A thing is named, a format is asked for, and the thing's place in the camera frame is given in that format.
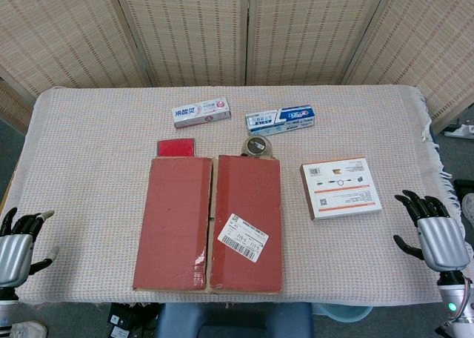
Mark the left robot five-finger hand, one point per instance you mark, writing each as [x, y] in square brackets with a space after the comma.
[15, 256]

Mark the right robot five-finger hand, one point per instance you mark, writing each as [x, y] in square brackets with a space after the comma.
[442, 241]

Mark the white pink toothpaste box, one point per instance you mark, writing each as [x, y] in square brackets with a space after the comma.
[201, 112]

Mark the round clear tape roll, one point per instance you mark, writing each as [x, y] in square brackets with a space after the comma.
[256, 146]

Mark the black device under table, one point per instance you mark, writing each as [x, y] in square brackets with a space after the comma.
[126, 321]

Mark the white orange product box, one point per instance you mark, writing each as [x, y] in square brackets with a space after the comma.
[340, 188]

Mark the white sneaker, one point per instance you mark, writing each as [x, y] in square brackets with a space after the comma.
[26, 330]
[469, 210]

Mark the bamboo folding screen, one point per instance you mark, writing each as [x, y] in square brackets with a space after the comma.
[185, 26]

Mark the light blue bucket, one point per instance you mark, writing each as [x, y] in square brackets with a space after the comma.
[344, 313]

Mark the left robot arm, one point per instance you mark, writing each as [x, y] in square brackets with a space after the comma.
[5, 310]

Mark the red rectangular block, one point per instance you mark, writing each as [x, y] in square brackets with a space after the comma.
[176, 147]

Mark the beige woven tablecloth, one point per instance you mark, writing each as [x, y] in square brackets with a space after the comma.
[92, 138]

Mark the blue stool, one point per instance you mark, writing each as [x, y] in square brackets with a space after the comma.
[237, 319]

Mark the white blue toothpaste box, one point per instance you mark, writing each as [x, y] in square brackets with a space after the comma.
[281, 120]

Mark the brown cardboard box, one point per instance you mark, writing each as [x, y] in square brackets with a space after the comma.
[174, 223]

